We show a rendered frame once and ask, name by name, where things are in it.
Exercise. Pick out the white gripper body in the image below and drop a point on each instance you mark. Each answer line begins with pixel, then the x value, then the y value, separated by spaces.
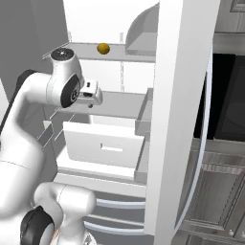
pixel 95 98

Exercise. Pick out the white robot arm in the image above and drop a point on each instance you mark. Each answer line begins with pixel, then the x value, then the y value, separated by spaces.
pixel 19 153

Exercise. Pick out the grey glass fridge shelf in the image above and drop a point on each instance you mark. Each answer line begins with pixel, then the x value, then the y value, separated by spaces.
pixel 134 57
pixel 124 103

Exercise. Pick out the white fridge drawer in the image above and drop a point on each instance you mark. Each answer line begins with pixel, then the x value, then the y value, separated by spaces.
pixel 95 140

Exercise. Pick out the yellow lemon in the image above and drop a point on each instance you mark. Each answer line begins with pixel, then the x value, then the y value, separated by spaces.
pixel 103 48

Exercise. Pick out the white open fridge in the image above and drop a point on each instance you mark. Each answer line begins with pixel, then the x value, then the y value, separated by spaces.
pixel 95 19

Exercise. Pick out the white fridge door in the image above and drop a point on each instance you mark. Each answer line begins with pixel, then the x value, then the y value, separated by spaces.
pixel 178 95

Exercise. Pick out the grey rectangular door bin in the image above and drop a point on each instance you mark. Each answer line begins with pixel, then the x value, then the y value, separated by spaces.
pixel 143 166
pixel 145 118

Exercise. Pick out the rounded grey door bin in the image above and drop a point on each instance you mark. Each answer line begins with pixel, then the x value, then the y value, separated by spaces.
pixel 142 38

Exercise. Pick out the black built-in oven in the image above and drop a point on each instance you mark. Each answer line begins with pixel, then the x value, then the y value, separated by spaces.
pixel 229 102

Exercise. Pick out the grey wooden cupboard run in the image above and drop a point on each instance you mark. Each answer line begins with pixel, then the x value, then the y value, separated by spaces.
pixel 217 191

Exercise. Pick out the grey wooden wall cupboard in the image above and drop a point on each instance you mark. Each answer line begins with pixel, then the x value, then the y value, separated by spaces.
pixel 231 16

